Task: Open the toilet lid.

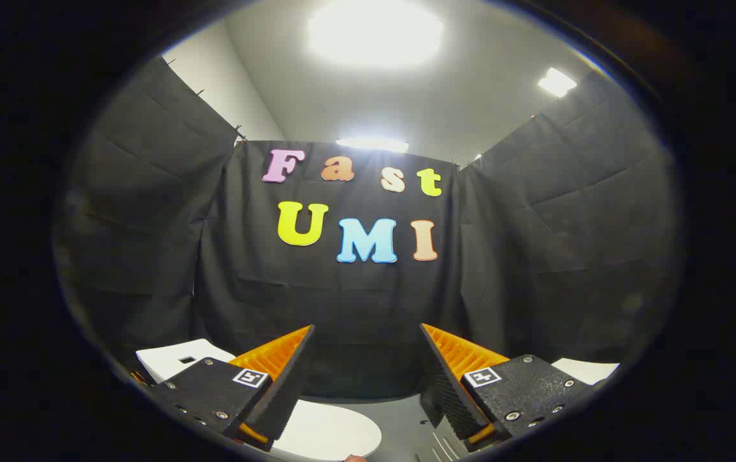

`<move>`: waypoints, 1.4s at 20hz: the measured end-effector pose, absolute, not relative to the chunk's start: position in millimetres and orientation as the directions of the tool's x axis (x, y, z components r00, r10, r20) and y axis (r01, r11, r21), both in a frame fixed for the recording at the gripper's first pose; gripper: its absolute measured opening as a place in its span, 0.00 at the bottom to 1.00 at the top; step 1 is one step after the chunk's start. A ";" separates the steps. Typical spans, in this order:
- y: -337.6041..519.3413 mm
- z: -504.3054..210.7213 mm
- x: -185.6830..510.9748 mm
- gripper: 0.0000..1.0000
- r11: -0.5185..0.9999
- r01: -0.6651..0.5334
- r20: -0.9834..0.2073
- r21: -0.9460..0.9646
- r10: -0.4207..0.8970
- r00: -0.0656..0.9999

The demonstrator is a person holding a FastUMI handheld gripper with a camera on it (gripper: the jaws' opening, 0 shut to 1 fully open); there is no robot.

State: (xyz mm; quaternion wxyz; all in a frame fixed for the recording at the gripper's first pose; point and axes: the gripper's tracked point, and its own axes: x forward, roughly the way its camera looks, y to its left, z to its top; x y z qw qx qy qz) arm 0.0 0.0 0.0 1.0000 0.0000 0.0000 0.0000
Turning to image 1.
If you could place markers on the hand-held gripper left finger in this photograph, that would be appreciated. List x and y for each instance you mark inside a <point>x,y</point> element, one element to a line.
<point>284,391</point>

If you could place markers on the large ceiling light panel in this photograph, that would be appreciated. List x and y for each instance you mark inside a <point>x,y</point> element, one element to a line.
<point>374,32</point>

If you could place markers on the white board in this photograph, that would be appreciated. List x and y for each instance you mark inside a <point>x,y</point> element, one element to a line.
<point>589,370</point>

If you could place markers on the black backdrop cloth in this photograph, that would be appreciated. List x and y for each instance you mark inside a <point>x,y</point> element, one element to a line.
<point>368,301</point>

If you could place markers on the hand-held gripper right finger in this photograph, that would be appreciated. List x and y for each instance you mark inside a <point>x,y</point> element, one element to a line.
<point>448,398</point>

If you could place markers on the grey ribbed plastic panel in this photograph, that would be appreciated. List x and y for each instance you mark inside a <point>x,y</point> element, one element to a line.
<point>438,446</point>

